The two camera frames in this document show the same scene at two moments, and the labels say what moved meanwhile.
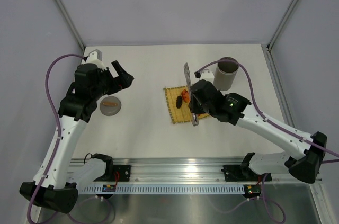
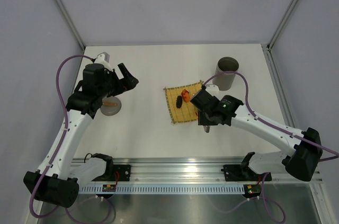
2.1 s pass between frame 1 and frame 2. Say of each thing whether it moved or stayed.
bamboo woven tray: stayed
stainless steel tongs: moved
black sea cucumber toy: stayed
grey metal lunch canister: stayed
